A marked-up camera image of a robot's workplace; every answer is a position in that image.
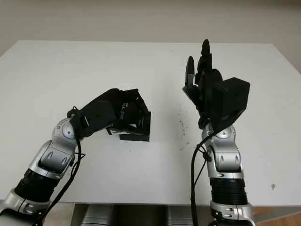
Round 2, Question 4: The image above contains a grey black robot torso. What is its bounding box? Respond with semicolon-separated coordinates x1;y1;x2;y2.
72;203;212;226

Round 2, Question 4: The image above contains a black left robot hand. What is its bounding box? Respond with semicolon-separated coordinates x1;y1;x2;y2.
79;88;151;135

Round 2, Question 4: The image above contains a black RealSense box lid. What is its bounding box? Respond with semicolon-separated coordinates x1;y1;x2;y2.
107;100;148;136

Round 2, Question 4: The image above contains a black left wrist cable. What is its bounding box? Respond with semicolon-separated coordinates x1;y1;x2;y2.
35;107;87;226

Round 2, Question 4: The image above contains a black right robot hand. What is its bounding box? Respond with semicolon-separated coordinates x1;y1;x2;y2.
182;39;224;129

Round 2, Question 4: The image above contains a black box base with insert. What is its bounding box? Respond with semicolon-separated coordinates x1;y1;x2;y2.
119;110;151;142

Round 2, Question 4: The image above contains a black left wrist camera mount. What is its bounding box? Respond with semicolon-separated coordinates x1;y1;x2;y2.
70;100;117;139

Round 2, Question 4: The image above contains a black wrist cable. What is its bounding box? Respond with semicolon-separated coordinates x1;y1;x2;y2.
35;107;87;226
190;131;213;226

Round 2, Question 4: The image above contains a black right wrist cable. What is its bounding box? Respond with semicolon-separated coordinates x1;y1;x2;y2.
190;131;213;226

